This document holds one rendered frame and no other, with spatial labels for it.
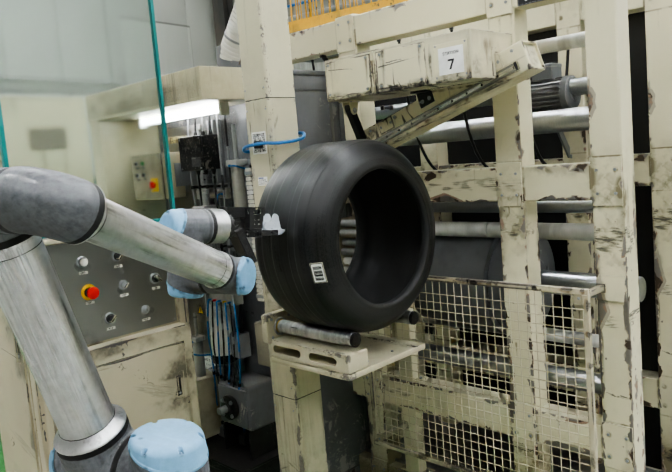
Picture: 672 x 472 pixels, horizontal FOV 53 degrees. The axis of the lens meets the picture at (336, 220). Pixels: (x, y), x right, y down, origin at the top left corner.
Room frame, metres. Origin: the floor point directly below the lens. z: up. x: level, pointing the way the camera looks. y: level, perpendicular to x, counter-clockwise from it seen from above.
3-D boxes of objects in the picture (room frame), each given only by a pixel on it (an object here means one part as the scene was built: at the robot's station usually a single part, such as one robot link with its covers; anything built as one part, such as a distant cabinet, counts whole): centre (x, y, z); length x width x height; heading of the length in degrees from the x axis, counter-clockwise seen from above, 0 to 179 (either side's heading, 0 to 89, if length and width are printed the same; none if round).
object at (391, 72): (2.28, -0.30, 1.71); 0.61 x 0.25 x 0.15; 45
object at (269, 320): (2.28, 0.12, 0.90); 0.40 x 0.03 x 0.10; 135
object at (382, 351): (2.16, 0.00, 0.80); 0.37 x 0.36 x 0.02; 135
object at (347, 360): (2.06, 0.10, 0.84); 0.36 x 0.09 x 0.06; 45
